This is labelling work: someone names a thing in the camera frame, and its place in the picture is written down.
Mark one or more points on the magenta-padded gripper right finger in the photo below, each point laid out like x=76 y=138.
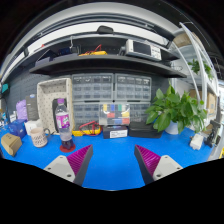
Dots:
x=165 y=166

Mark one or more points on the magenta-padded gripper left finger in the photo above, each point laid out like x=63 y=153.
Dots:
x=63 y=166

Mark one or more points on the flat round red coaster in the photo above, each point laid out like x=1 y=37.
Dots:
x=71 y=150

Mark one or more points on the beige patterned mug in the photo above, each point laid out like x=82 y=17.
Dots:
x=38 y=137

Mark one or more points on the white power adapter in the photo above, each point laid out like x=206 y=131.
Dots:
x=196 y=141

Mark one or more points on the yellow multimeter with red leads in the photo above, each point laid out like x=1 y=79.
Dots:
x=86 y=132

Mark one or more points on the flat black case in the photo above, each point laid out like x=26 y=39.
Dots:
x=143 y=130

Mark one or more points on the black rectangular pad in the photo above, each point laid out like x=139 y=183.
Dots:
x=54 y=113

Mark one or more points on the brown cardboard box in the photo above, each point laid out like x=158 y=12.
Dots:
x=10 y=145

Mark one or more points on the green potted plant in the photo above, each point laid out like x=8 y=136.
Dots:
x=173 y=110

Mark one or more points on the black stand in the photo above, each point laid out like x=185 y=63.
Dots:
x=212 y=133

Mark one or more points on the blue box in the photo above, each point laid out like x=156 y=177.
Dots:
x=17 y=128

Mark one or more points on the black box with white label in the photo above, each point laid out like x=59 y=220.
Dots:
x=115 y=132

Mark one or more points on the dark grey flat box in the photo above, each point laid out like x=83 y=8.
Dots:
x=32 y=107

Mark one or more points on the beige perforated tray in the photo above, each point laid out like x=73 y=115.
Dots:
x=45 y=100

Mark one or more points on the purple pouch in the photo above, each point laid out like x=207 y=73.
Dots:
x=21 y=110

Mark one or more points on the clear organizer with coloured parts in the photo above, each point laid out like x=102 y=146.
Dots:
x=115 y=115

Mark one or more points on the white shelf unit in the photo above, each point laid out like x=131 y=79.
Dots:
x=203 y=83

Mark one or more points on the teal object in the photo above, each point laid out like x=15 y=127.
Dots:
x=5 y=88

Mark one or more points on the black shelf unit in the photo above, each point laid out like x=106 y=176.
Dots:
x=100 y=63

